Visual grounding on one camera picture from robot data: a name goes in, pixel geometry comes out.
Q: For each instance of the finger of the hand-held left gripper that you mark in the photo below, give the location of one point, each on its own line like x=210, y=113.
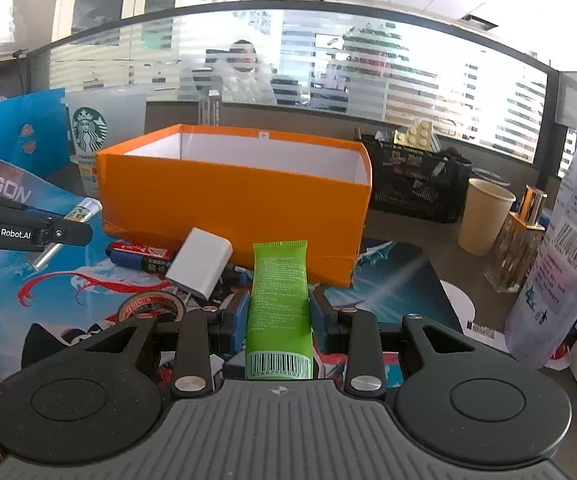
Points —
x=8, y=205
x=18, y=232

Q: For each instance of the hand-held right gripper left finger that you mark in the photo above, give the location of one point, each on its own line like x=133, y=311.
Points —
x=235, y=321

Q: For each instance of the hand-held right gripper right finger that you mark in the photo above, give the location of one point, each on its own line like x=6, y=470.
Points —
x=321, y=321

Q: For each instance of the green squeeze tube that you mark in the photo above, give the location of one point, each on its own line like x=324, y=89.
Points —
x=279, y=300

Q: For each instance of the small silver vial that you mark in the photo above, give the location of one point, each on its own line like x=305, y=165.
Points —
x=82, y=210

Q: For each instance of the orange cardboard box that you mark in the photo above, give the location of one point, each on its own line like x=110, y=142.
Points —
x=228, y=200

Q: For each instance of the white charger adapter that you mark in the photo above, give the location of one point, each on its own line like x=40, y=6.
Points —
x=199, y=262

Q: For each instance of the blue paper bag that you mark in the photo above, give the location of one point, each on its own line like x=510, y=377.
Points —
x=13, y=130

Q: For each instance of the brown tape roll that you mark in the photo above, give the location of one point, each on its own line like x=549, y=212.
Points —
x=151, y=305

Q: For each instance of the translucent plastic cup green logo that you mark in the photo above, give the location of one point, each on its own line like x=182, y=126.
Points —
x=91, y=130

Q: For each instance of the blue marker pen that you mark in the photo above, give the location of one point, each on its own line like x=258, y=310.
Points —
x=136, y=261

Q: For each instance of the white round paper card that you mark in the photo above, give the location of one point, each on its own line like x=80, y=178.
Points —
x=473, y=310

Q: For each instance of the black mesh desk organizer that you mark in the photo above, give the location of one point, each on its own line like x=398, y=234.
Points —
x=418, y=185

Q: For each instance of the beige paper cup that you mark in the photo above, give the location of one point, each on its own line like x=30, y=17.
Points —
x=485, y=220

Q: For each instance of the yellow pill blister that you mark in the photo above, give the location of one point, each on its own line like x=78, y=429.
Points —
x=414, y=135

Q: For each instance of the perfume bottle gold cap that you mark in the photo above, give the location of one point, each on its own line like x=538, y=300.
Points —
x=515, y=245

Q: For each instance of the clear labelled plastic bottle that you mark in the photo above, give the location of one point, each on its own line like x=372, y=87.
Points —
x=563, y=260

